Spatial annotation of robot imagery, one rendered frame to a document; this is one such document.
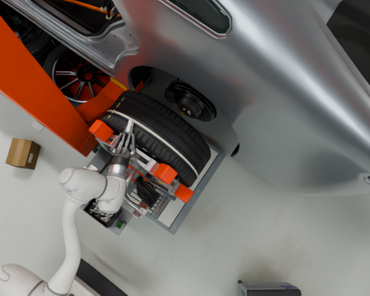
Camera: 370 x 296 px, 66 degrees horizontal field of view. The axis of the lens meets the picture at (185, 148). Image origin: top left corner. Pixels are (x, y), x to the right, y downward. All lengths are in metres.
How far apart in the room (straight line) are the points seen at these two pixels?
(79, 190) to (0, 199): 1.73
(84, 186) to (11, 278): 0.54
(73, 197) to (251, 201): 1.77
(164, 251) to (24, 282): 1.30
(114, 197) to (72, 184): 0.19
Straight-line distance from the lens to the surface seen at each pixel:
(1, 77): 1.11
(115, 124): 1.47
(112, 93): 2.04
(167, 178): 1.38
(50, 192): 2.69
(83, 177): 1.16
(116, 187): 1.25
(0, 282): 1.51
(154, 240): 2.51
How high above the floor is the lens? 2.51
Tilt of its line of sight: 75 degrees down
